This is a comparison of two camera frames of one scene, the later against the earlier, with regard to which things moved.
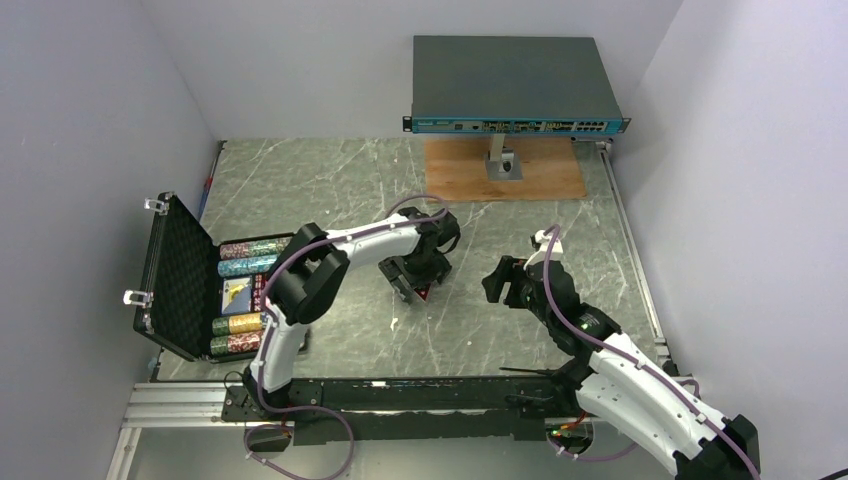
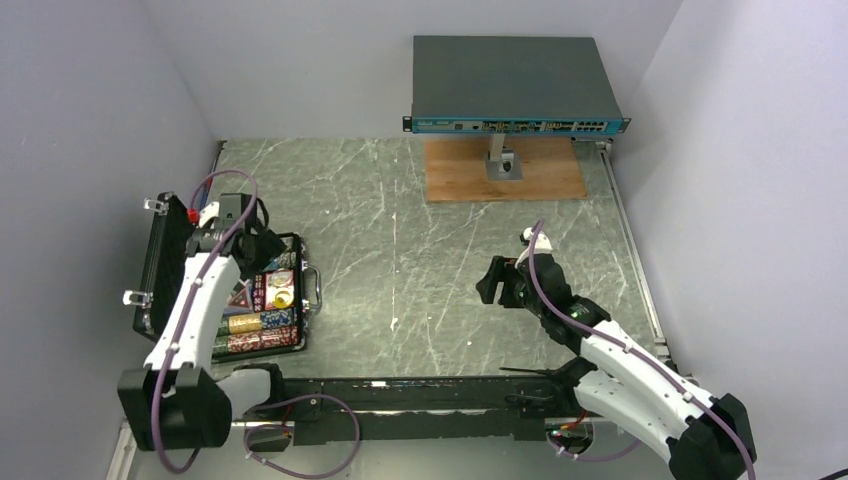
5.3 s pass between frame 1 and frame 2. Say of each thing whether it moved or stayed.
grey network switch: stayed
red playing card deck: moved
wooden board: stayed
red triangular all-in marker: moved
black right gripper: stayed
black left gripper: moved
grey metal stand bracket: stayed
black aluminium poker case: moved
